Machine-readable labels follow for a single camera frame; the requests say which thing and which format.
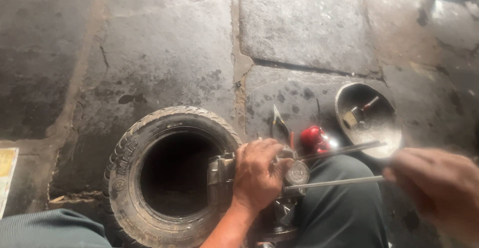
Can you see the person's left hand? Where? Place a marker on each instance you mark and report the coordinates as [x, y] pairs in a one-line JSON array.
[[254, 180]]

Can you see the person's right hand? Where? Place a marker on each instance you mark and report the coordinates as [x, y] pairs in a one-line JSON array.
[[441, 188]]

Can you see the person's right fingers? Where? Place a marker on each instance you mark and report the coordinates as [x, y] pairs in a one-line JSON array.
[[402, 169]]

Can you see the thin steel rod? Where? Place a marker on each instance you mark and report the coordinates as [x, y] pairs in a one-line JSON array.
[[336, 182]]

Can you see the grey metal engine assembly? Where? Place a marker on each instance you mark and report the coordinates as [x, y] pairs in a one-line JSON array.
[[220, 173]]

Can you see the round metal bowl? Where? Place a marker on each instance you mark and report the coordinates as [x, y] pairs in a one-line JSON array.
[[374, 132]]

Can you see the dark flat steel bar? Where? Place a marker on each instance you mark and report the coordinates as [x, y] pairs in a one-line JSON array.
[[344, 150]]

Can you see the brass-headed bolt tool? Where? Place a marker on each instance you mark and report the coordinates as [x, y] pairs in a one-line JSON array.
[[355, 114]]

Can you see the person's right leg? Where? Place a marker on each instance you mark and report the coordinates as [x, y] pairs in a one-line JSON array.
[[336, 210]]

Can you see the person's leg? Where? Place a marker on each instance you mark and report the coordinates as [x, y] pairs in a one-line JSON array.
[[336, 210], [48, 229]]

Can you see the red plastic cap part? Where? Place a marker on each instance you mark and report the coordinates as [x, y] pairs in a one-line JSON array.
[[313, 139]]

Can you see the black rubber tyre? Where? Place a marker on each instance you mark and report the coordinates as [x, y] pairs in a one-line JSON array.
[[127, 188]]

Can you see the person's left leg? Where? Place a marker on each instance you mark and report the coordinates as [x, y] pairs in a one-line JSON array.
[[48, 229]]

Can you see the yellow printed paper sheet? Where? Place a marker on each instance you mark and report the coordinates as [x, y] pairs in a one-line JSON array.
[[6, 177]]

